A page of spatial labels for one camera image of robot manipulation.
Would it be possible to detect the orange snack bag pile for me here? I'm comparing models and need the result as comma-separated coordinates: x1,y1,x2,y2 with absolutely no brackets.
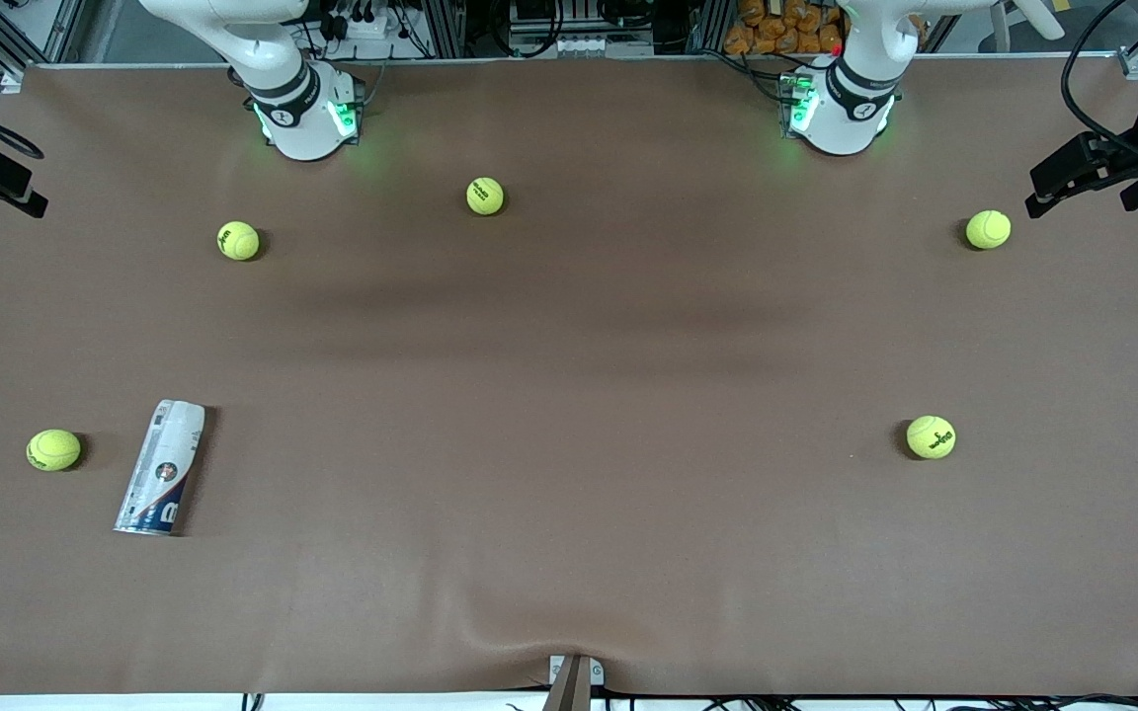
724,0,845,56

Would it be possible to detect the white connector block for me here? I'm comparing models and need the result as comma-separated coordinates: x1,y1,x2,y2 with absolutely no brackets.
508,34,637,58

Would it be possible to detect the white power strip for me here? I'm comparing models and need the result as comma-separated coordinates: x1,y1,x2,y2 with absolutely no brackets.
324,4,394,42

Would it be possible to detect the brown table mat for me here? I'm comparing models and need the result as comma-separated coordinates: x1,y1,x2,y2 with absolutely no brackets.
0,57,1138,696

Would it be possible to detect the white blue tennis ball can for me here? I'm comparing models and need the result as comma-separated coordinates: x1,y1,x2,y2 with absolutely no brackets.
114,399,206,537

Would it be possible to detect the yellow tennis ball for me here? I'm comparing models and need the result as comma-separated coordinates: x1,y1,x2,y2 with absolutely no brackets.
216,220,261,262
26,429,82,472
965,209,1013,251
906,415,957,460
465,176,506,216

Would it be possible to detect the metal table edge bracket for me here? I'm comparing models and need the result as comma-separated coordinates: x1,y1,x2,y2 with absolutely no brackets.
541,654,607,711

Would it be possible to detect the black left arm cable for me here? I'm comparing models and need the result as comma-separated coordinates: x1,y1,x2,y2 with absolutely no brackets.
1061,0,1138,169

